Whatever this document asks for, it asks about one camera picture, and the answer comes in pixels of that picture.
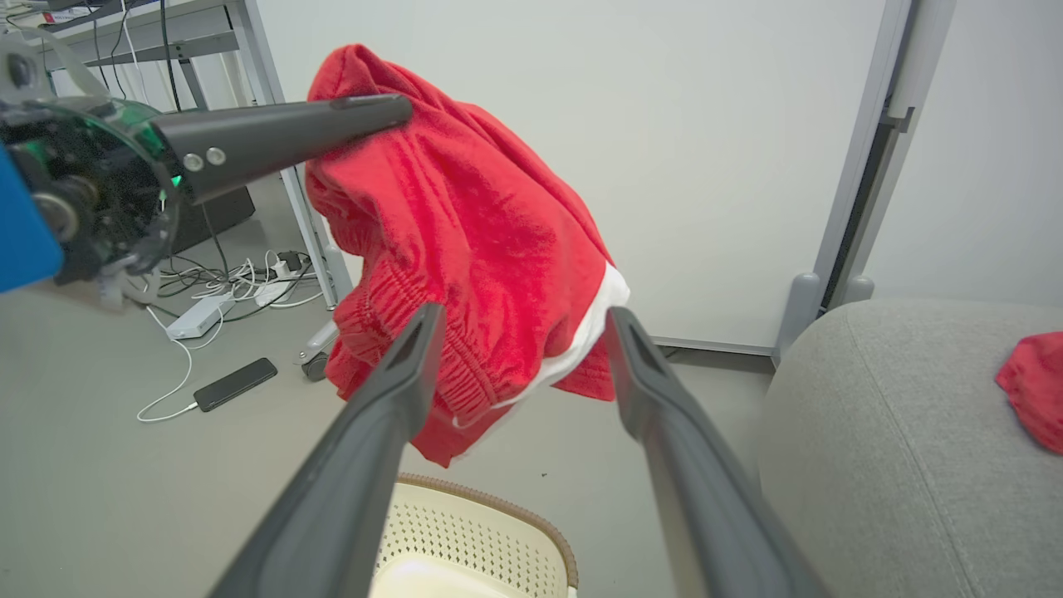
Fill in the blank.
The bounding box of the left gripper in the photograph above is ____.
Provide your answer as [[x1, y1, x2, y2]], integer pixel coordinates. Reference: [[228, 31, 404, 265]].
[[0, 50, 414, 283]]

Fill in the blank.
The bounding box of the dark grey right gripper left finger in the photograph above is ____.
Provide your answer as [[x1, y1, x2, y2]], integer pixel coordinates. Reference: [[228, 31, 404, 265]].
[[208, 302, 447, 598]]

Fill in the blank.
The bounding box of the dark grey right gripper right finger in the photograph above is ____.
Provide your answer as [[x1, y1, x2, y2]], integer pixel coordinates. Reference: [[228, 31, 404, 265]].
[[604, 306, 831, 598]]

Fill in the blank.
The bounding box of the red shorts white trim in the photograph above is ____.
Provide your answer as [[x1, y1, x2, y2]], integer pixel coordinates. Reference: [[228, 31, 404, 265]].
[[304, 43, 631, 468]]

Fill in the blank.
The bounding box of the red sports shirt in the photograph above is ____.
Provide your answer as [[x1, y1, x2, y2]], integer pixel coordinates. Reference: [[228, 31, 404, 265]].
[[995, 331, 1063, 455]]

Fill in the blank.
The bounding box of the grey fabric sofa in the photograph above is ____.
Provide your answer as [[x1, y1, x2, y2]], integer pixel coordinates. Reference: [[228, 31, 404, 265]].
[[757, 299, 1063, 598]]

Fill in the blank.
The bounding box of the black box under desk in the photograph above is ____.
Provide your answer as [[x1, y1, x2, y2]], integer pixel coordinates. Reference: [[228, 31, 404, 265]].
[[170, 187, 257, 254]]

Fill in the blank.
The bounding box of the cream perforated laundry basket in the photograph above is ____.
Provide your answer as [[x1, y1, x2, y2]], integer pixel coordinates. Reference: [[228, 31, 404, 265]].
[[370, 473, 580, 598]]

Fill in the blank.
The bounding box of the black smartphone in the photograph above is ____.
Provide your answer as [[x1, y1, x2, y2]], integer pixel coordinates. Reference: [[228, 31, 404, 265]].
[[193, 357, 279, 413]]

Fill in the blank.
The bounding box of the grey metal table leg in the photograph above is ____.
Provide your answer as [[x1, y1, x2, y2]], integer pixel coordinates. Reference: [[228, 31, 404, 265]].
[[0, 0, 267, 113]]

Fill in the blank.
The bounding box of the white power strip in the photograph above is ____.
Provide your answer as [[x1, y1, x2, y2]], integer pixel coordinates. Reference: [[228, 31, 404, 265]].
[[165, 292, 236, 341]]

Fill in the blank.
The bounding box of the large white partition panel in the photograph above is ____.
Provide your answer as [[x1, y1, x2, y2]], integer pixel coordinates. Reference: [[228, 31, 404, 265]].
[[245, 0, 914, 370]]

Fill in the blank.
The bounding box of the narrow white partition panel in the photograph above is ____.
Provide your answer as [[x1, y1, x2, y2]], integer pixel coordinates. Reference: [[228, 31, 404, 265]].
[[830, 0, 1063, 310]]

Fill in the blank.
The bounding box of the black cable near desk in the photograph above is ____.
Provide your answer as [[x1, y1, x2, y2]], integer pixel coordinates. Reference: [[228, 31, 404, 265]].
[[158, 203, 316, 323]]

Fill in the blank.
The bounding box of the white cable near desk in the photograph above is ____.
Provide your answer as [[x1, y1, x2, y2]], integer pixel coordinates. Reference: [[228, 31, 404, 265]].
[[191, 257, 326, 312]]

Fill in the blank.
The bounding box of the white phone charging cable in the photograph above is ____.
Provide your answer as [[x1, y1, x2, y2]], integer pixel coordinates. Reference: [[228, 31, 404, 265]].
[[137, 307, 225, 423]]

